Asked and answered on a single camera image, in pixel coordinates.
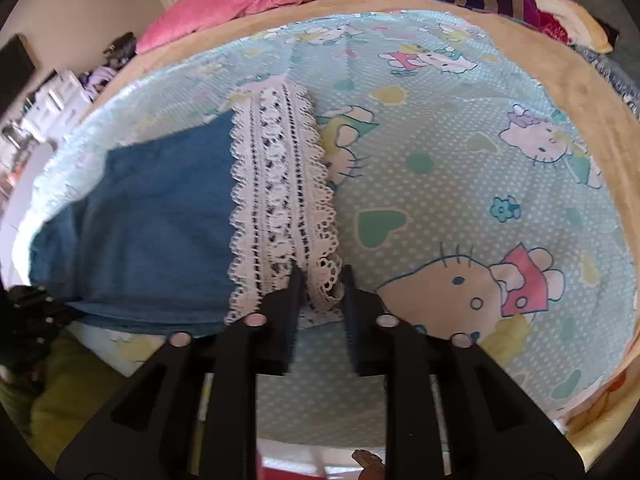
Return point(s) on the tan fleece blanket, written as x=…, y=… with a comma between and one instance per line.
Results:
x=590, y=105

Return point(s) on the white drawer cabinet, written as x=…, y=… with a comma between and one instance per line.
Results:
x=55, y=100

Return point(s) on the yellow cartoon blanket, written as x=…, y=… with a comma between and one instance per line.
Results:
x=610, y=410

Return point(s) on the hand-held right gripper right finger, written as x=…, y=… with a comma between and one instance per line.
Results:
x=352, y=330

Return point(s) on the blue denim pants lace trim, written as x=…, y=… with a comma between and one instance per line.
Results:
x=160, y=220

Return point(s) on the pile of clothes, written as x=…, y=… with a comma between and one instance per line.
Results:
x=117, y=52

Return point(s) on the yellow green cloth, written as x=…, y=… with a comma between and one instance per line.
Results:
x=75, y=400

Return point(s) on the cartoon cat printed bedsheet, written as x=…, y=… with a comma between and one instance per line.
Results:
x=450, y=170

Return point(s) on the magenta cloth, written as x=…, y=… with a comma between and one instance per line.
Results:
x=552, y=27

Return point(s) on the black monitor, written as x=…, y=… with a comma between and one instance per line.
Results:
x=15, y=70

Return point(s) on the cream pillow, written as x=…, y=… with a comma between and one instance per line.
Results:
x=575, y=25

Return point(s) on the blue patterned cloth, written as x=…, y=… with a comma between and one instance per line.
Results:
x=615, y=77

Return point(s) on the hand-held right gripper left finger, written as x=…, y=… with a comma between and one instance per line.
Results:
x=295, y=320

